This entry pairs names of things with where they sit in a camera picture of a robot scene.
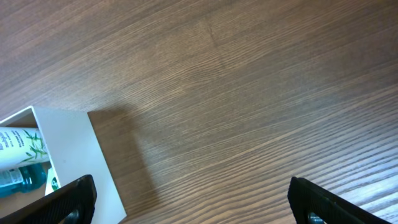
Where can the white lotion tube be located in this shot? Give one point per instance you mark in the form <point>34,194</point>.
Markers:
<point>22,147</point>

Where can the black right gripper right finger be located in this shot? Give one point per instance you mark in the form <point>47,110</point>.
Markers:
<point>312,204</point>

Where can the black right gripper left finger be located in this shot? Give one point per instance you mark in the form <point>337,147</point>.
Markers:
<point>72,203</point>

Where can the green soap box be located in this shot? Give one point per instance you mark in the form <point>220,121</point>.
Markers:
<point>51,183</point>

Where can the blue mouthwash bottle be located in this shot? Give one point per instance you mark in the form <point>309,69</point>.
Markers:
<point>23,179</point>

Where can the white cardboard box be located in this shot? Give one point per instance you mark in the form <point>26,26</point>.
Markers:
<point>74,151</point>

